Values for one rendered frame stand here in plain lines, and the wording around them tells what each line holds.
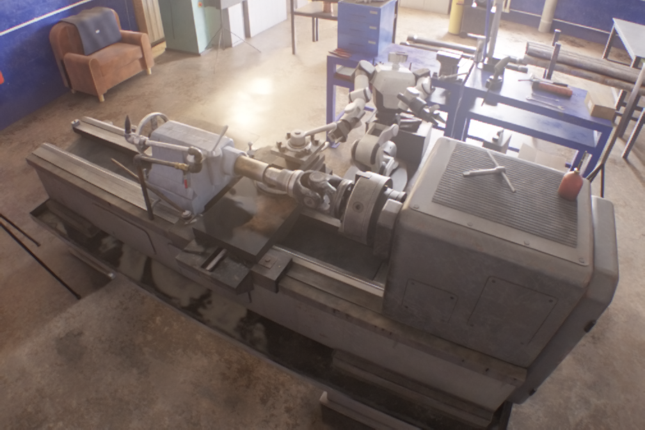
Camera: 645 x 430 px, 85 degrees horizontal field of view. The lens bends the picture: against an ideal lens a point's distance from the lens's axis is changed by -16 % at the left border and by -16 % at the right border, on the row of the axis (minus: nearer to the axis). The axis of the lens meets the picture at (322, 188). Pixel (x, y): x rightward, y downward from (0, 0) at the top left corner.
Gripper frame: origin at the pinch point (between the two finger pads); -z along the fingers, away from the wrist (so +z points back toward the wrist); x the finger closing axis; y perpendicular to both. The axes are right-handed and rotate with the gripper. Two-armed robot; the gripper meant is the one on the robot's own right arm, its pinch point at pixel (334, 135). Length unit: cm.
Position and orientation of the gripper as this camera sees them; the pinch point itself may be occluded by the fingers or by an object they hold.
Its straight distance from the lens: 219.9
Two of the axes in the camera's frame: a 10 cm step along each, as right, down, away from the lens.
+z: 4.6, -5.7, 6.8
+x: -5.7, -7.8, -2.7
